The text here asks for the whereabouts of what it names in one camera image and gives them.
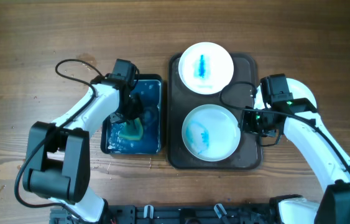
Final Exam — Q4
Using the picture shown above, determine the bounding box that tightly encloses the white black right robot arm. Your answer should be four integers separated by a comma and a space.
241, 98, 350, 223

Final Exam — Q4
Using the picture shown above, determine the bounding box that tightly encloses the black water-filled tray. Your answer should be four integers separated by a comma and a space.
101, 74, 163, 154

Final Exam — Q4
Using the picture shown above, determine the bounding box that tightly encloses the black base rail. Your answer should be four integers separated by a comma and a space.
49, 203, 278, 224

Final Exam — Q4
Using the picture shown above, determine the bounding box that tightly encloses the white plate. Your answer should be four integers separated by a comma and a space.
254, 78, 318, 114
182, 104, 241, 162
178, 42, 234, 95

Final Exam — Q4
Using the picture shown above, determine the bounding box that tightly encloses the green yellow sponge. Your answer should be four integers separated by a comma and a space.
119, 118, 144, 141

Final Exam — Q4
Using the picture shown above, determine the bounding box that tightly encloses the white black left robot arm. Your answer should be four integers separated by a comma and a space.
14, 73, 142, 223

